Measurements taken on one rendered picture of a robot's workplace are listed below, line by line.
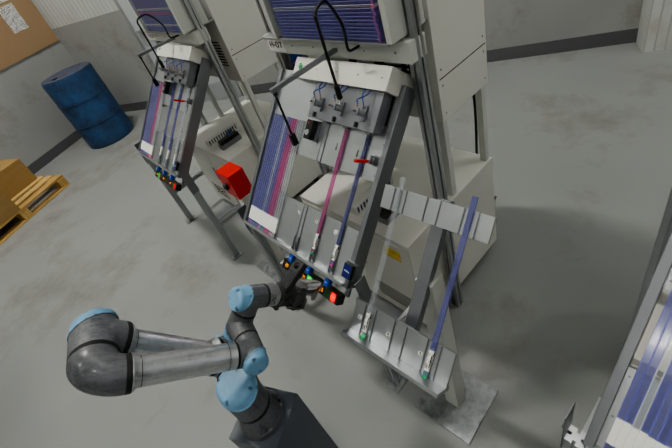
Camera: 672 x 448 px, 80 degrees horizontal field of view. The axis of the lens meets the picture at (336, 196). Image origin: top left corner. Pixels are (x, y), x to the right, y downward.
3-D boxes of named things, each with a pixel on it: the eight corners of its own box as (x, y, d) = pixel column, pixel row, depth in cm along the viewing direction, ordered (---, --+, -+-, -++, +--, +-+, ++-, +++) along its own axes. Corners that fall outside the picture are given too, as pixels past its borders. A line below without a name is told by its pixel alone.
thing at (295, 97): (383, 184, 139) (374, 182, 135) (275, 144, 183) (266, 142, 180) (411, 89, 134) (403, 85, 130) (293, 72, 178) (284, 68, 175)
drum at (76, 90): (105, 128, 568) (60, 67, 512) (142, 119, 553) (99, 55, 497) (80, 153, 521) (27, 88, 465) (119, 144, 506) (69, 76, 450)
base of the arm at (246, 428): (273, 446, 123) (260, 434, 117) (233, 434, 129) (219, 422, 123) (292, 396, 133) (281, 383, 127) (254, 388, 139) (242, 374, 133)
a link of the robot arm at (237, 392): (239, 431, 119) (218, 412, 111) (227, 394, 129) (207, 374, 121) (274, 406, 122) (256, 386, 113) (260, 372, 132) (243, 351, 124)
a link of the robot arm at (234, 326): (228, 354, 119) (239, 325, 116) (218, 328, 128) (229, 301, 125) (252, 353, 124) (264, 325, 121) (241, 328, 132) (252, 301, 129)
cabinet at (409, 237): (428, 332, 196) (407, 248, 158) (333, 271, 243) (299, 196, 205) (497, 246, 223) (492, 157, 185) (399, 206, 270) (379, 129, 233)
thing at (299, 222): (350, 282, 143) (344, 283, 140) (252, 220, 187) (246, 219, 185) (365, 232, 140) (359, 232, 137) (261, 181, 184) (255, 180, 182)
